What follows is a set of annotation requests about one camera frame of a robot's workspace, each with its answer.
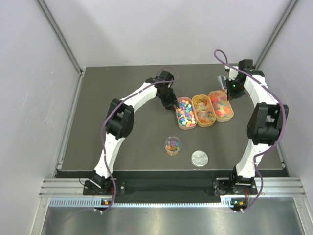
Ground orange tray of star candies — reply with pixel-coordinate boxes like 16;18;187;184
208;91;234;122

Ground pink tray of block candies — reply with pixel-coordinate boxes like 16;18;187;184
175;97;198;130

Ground yellow tray of popsicle candies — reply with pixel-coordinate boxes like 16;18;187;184
192;94;217;127

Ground silver metal scoop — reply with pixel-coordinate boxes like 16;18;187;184
217;75;227;92

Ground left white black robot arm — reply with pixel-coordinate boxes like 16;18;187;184
90;70;178;194

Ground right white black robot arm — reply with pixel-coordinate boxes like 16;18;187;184
225;59;289;194

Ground clear round plastic jar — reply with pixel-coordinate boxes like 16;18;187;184
164;136;182;156

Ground clear round jar lid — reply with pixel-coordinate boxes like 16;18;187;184
191;150;209;168

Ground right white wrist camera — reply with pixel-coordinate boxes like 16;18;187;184
224;66;238;81

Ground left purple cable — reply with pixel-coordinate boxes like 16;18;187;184
92;67;179;213

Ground purple cable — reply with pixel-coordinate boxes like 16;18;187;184
92;67;179;213
214;49;286;213

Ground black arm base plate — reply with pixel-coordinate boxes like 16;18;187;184
83;178;257;197

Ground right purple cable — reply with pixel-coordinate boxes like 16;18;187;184
214;49;286;213

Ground slotted cable duct rail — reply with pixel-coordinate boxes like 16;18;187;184
49;197;244;208

